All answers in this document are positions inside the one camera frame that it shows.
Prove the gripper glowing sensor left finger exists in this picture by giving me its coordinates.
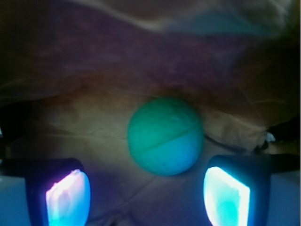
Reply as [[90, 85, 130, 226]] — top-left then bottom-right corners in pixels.
[[0, 158, 91, 226]]

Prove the green rubber ball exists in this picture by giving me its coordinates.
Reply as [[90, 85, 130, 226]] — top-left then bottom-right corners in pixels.
[[127, 97, 204, 176]]

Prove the brown paper bag bin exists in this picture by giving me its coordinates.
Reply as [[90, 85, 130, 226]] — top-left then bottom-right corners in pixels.
[[0, 0, 301, 226]]

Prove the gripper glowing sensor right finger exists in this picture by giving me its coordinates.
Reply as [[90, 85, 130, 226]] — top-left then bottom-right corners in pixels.
[[203, 154, 301, 226]]

